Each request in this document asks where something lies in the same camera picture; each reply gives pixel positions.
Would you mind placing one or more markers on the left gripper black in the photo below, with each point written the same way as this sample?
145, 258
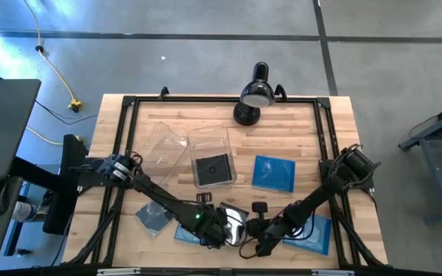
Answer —
218, 218

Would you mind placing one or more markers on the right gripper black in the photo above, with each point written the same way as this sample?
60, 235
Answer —
257, 229

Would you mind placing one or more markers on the black jewel case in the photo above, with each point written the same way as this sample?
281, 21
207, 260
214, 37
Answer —
213, 170
152, 219
237, 226

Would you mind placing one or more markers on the blue jewel case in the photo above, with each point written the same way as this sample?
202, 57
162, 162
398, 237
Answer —
184, 234
274, 174
320, 234

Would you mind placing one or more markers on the clear plastic bin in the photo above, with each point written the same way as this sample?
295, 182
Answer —
211, 140
163, 151

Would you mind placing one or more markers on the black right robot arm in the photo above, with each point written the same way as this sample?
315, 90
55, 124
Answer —
309, 201

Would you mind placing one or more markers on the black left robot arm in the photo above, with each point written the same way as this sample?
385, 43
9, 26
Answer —
159, 193

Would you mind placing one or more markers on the silver edge clamp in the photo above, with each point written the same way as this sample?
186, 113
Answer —
117, 271
332, 273

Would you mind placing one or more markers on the black desk lamp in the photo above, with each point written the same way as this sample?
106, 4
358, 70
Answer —
257, 94

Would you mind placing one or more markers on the black table clamp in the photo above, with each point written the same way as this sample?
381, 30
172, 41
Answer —
283, 92
164, 89

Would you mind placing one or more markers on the black support stand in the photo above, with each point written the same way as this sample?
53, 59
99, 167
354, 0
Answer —
60, 214

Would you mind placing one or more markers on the clear plastic bottle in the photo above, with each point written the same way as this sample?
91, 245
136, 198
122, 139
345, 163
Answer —
23, 211

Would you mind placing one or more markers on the small black floor object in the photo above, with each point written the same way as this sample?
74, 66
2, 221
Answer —
23, 252

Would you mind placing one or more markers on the blue-grey metal cart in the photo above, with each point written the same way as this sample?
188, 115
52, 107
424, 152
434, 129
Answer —
436, 130

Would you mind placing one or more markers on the dark grey monitor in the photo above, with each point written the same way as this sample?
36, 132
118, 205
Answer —
2, 126

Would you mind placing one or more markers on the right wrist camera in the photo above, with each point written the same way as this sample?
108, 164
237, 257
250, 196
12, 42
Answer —
259, 207

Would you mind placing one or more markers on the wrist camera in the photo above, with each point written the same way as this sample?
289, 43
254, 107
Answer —
204, 198
259, 207

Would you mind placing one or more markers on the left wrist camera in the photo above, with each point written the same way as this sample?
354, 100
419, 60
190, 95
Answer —
204, 198

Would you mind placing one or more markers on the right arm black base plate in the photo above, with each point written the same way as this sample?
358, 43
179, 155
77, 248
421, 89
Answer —
324, 170

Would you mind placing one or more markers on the black aluminium table frame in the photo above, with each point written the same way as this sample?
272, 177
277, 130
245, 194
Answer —
205, 99

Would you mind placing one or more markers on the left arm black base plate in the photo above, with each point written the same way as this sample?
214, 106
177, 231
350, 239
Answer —
90, 180

